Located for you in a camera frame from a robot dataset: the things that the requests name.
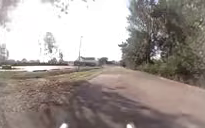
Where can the distant tree line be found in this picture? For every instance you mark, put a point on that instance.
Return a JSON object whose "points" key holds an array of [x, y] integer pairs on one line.
{"points": [[26, 62]]}

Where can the utility pole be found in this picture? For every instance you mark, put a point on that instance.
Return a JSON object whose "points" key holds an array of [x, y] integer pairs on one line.
{"points": [[79, 50]]}

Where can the building with dark roof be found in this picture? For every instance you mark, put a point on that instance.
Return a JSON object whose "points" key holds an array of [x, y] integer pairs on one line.
{"points": [[86, 61]]}

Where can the tall thin tree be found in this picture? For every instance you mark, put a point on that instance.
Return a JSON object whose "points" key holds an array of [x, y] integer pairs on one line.
{"points": [[50, 45]]}

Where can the pale water surface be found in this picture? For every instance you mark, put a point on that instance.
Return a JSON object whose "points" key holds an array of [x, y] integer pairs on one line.
{"points": [[40, 68]]}

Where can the robot's own part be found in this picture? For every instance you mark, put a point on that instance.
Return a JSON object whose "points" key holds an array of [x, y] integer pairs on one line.
{"points": [[63, 125], [130, 125]]}

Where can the row of trees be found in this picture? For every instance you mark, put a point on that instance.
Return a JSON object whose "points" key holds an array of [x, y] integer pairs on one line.
{"points": [[170, 43]]}

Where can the grey asphalt road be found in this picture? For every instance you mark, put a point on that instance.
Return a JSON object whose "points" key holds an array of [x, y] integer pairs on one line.
{"points": [[123, 96]]}

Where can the grass verge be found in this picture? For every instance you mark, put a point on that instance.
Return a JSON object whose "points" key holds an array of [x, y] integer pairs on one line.
{"points": [[33, 90]]}

